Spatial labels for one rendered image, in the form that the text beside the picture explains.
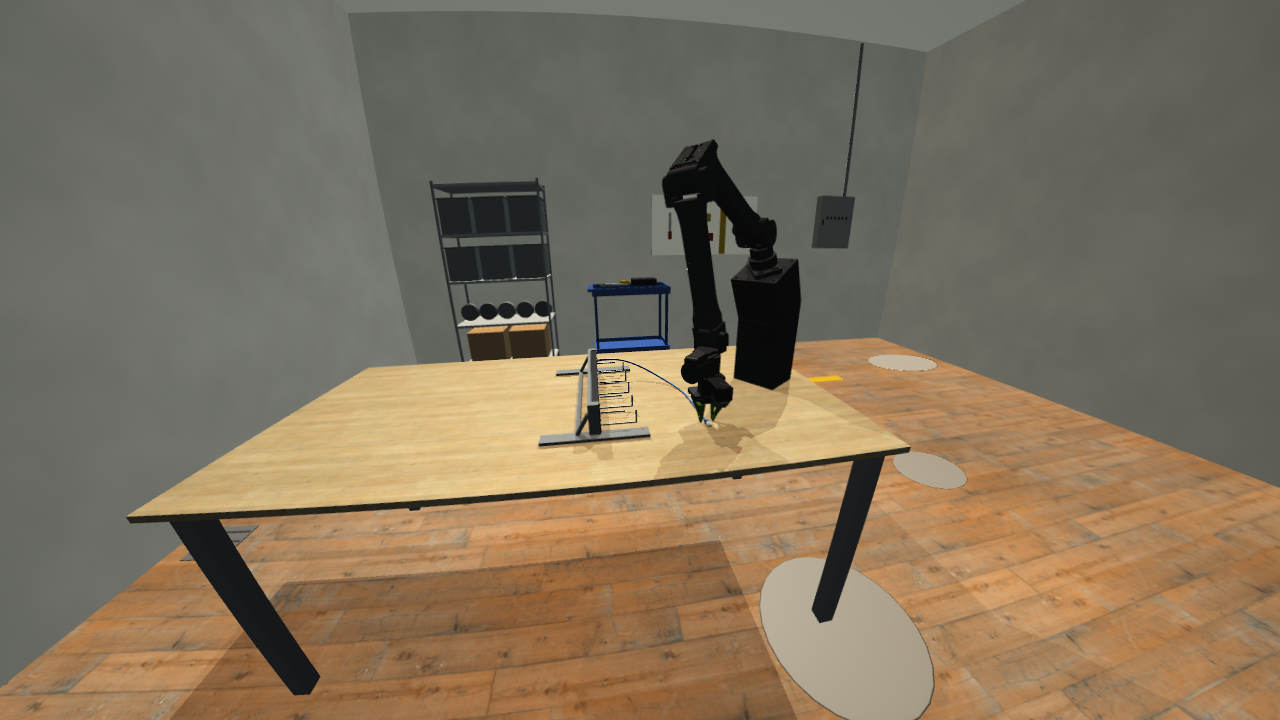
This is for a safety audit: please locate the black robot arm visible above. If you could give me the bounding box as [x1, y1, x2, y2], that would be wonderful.
[662, 138, 782, 407]

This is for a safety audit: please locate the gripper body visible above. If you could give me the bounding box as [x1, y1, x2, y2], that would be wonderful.
[689, 374, 721, 404]

